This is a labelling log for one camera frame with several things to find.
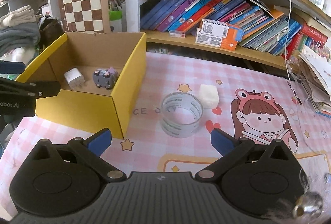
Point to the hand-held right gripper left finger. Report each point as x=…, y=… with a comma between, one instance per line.
x=100, y=140

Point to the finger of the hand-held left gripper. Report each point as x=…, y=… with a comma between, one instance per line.
x=13, y=68
x=44, y=88

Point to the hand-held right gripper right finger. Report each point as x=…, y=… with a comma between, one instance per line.
x=222, y=142

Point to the white power adapter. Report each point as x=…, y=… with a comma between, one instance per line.
x=74, y=78

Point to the yellow cardboard box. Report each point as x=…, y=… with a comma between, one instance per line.
x=77, y=110

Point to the white foam cube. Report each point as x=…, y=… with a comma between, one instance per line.
x=209, y=96

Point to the clear tape roll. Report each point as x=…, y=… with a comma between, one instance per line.
x=168, y=125

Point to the grey purple toy car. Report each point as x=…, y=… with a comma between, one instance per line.
x=104, y=79

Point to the clear plastic bag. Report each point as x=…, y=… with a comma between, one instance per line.
x=18, y=54

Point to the grey folded blanket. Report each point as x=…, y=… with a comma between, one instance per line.
x=18, y=35

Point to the beige folded cloth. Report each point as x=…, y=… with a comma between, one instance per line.
x=18, y=17

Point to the dark brown bag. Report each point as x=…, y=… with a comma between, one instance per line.
x=50, y=30

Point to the pink checkered desk mat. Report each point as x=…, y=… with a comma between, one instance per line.
x=181, y=74

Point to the black pen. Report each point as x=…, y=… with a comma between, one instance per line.
x=294, y=93

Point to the brown white chessboard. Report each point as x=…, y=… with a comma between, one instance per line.
x=82, y=1

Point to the orange white carton box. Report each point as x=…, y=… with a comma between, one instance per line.
x=214, y=41
x=219, y=30

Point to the silver bell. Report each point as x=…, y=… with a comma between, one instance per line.
x=309, y=204

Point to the wooden bookshelf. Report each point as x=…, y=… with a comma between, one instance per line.
x=181, y=41

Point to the bundle of pens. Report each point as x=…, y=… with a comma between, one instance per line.
x=115, y=3

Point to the pile of papers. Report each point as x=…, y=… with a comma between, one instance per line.
x=318, y=79

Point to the small red white box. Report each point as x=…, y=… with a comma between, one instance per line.
x=177, y=34

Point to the row of leaning books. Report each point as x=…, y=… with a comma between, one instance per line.
x=206, y=6

